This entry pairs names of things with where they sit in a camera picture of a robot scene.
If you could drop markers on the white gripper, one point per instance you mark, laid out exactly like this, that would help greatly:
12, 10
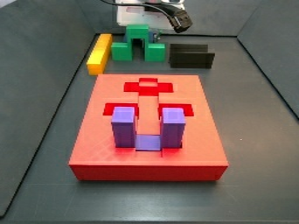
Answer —
137, 15

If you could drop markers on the blue U-shaped block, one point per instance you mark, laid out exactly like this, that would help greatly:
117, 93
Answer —
153, 37

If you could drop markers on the green arch-shaped block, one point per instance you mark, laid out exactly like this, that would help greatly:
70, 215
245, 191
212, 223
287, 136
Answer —
137, 38

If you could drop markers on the yellow long bar block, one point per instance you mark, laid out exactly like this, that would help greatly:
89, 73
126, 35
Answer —
97, 58

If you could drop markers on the purple U-shaped block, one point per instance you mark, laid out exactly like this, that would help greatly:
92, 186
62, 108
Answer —
152, 131

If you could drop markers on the red base block with slots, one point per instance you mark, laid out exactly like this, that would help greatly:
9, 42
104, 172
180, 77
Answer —
97, 160

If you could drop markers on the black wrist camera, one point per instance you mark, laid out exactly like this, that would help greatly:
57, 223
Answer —
180, 21

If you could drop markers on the black angle bracket fixture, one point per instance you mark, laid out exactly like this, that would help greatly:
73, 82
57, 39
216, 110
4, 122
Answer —
189, 56

